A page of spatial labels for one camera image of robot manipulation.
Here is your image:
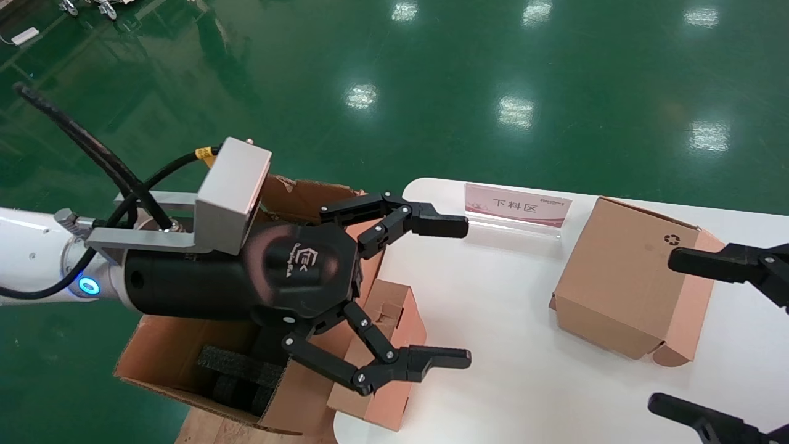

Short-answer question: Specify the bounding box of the cardboard box with recycling mark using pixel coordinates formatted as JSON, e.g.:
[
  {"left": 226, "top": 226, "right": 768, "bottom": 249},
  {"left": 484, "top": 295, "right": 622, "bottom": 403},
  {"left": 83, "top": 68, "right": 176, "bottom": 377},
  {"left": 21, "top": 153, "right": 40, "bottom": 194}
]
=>
[{"left": 550, "top": 196, "right": 727, "bottom": 368}]

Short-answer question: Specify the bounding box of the black foam insert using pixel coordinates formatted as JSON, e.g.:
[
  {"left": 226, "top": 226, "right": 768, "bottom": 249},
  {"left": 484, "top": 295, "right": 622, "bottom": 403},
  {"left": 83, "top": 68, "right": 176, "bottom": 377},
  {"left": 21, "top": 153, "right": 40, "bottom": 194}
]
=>
[{"left": 196, "top": 344, "right": 290, "bottom": 415}]

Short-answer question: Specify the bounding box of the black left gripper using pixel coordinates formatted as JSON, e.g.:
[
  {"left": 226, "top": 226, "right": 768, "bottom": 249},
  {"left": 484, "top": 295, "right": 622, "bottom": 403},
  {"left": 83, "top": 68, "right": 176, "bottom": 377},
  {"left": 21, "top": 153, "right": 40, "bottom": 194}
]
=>
[{"left": 123, "top": 191, "right": 473, "bottom": 397}]

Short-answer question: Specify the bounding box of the thick black corrugated hose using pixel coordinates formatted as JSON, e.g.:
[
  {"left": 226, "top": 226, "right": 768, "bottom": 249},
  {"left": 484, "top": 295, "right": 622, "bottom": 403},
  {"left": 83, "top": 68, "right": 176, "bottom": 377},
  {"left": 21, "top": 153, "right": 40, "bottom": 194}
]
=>
[{"left": 12, "top": 82, "right": 174, "bottom": 230}]

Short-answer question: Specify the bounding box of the small plain cardboard box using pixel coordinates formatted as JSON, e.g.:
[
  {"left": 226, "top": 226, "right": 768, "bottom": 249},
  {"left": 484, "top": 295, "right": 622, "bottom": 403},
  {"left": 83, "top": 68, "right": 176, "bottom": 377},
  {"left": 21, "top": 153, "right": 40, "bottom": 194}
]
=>
[{"left": 327, "top": 279, "right": 427, "bottom": 432}]

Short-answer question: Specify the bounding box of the white wheeled stand frame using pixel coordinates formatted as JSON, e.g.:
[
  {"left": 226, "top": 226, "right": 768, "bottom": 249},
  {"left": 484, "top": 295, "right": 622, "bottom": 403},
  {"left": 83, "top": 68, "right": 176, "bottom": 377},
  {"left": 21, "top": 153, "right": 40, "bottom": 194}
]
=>
[{"left": 59, "top": 0, "right": 119, "bottom": 18}]

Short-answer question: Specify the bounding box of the large open cardboard box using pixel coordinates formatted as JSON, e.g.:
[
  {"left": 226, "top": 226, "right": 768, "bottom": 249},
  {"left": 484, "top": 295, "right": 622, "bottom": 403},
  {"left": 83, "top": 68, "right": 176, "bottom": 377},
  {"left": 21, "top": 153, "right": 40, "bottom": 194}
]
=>
[{"left": 114, "top": 175, "right": 387, "bottom": 436}]

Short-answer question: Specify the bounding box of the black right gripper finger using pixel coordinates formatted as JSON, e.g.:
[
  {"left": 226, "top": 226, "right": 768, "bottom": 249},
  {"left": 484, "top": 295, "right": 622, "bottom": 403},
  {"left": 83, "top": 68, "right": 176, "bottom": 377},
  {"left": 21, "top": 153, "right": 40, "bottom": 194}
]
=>
[
  {"left": 647, "top": 392, "right": 789, "bottom": 444},
  {"left": 668, "top": 243, "right": 789, "bottom": 312}
]

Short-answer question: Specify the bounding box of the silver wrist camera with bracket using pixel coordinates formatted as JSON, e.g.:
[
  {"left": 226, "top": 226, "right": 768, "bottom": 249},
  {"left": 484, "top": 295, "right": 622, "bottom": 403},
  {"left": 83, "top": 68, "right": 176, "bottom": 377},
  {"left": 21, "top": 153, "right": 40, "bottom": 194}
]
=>
[{"left": 86, "top": 137, "right": 272, "bottom": 255}]

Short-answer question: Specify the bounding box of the acrylic sign with pink label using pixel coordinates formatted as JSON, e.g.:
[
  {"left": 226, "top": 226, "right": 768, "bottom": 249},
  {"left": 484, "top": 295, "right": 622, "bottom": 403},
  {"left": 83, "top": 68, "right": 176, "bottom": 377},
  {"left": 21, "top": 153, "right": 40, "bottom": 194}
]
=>
[{"left": 464, "top": 183, "right": 573, "bottom": 240}]

